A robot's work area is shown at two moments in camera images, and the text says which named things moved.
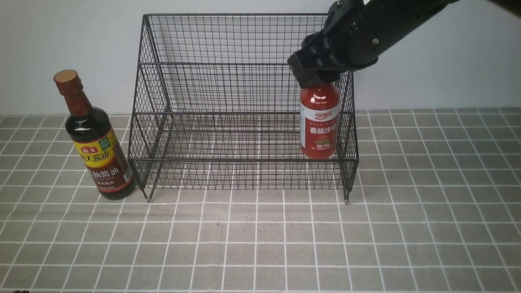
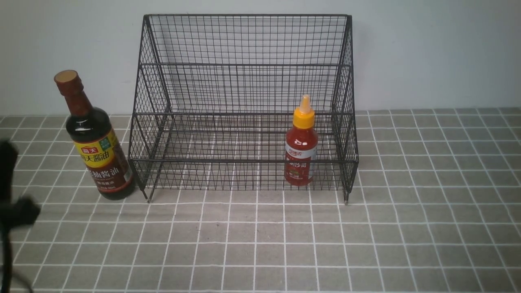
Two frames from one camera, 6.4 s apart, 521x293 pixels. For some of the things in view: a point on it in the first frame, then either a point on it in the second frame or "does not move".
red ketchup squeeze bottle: x=319 y=116 to x=301 y=147
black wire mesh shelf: x=216 y=106 does not move
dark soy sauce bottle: x=105 y=162 does not move
